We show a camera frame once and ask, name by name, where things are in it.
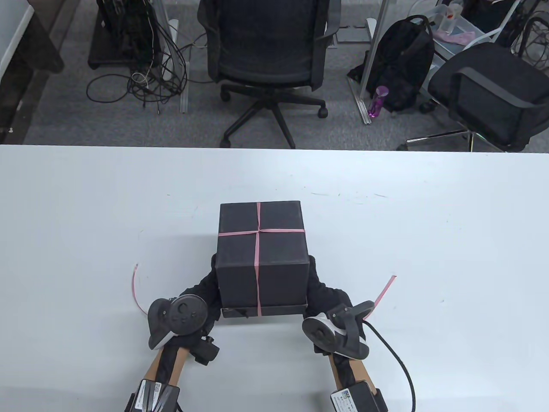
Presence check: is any pink bow ribbon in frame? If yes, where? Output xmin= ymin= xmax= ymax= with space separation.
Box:
xmin=132 ymin=202 xmax=397 ymax=320

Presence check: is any grey right hand controller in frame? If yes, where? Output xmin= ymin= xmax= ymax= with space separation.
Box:
xmin=302 ymin=300 xmax=374 ymax=360

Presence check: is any black mesh office chair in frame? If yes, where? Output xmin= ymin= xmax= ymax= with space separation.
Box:
xmin=197 ymin=0 xmax=341 ymax=149

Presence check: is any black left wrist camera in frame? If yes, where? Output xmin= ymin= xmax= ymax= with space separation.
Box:
xmin=191 ymin=336 xmax=220 ymax=366

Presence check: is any tangle of black floor cables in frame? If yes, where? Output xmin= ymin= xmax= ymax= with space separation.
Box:
xmin=86 ymin=0 xmax=189 ymax=114

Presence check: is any dark wooden side desk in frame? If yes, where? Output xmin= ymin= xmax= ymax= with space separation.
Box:
xmin=0 ymin=0 xmax=80 ymax=144

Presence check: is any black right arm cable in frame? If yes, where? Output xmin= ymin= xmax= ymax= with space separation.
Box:
xmin=365 ymin=320 xmax=416 ymax=412

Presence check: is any black computer tower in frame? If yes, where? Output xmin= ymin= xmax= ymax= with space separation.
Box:
xmin=88 ymin=0 xmax=163 ymax=70

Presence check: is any purple water bottle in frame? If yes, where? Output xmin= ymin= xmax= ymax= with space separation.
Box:
xmin=367 ymin=85 xmax=389 ymax=119

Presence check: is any white power strip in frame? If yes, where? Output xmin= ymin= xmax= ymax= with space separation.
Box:
xmin=162 ymin=19 xmax=180 ymax=80

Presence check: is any black right forearm box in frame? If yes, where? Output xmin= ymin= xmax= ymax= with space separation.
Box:
xmin=330 ymin=381 xmax=389 ymax=412

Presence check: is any black backpack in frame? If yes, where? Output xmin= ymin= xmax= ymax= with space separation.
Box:
xmin=347 ymin=15 xmax=436 ymax=113

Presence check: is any black gift box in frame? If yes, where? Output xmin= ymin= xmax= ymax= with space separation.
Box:
xmin=216 ymin=200 xmax=311 ymax=319

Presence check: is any person's right forearm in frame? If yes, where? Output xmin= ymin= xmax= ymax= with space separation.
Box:
xmin=328 ymin=352 xmax=378 ymax=393

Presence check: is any grey hand controller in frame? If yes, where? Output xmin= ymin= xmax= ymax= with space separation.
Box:
xmin=302 ymin=300 xmax=374 ymax=360
xmin=148 ymin=294 xmax=210 ymax=349

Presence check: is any person's left hand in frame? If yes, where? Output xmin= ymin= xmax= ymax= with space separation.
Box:
xmin=189 ymin=254 xmax=223 ymax=334

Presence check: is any person's left forearm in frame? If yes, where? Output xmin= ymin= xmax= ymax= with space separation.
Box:
xmin=144 ymin=343 xmax=191 ymax=387

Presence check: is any person's right hand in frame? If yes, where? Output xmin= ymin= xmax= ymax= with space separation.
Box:
xmin=307 ymin=255 xmax=355 ymax=320

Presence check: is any black chrome-base office chair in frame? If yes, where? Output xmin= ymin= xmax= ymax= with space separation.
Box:
xmin=397 ymin=42 xmax=549 ymax=153

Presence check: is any grey left hand controller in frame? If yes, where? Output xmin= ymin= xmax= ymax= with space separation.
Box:
xmin=148 ymin=294 xmax=210 ymax=349

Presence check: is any pink cloth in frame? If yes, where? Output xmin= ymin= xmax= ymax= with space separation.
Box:
xmin=437 ymin=28 xmax=477 ymax=44

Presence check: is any black left forearm box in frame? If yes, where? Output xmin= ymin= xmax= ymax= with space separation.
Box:
xmin=124 ymin=379 xmax=181 ymax=412

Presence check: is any clear plastic bin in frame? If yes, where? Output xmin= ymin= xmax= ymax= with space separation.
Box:
xmin=412 ymin=0 xmax=494 ymax=56

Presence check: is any aluminium frame leg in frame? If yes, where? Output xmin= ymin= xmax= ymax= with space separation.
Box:
xmin=347 ymin=0 xmax=391 ymax=125

